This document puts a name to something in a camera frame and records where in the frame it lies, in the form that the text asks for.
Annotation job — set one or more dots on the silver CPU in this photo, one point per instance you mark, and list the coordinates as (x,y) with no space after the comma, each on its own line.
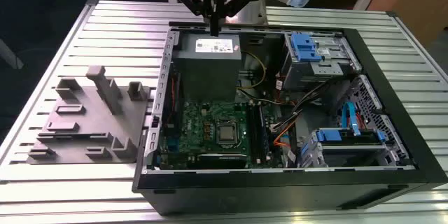
(226,132)

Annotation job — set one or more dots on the metal disk bay cage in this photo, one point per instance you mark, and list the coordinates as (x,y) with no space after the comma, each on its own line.
(349,153)
(314,74)

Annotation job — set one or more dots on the green motherboard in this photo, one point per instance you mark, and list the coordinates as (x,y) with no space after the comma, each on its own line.
(196,129)

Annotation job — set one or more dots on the blue disk carrier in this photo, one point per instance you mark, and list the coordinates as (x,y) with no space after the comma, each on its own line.
(330,136)
(304,48)

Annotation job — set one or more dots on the grey parts rack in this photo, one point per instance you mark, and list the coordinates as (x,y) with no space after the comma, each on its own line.
(94,119)

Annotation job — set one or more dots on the grey power supply unit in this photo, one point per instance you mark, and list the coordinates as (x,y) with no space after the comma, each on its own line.
(209,77)

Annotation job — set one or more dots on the black PC case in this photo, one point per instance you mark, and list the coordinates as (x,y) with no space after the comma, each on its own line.
(280,190)

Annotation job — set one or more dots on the black RAM slot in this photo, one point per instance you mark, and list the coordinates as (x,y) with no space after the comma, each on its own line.
(252,134)

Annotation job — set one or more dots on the black graphics card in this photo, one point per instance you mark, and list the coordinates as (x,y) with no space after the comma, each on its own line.
(218,159)

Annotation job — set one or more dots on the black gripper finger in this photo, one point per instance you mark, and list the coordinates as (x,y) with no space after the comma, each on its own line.
(232,9)
(190,1)

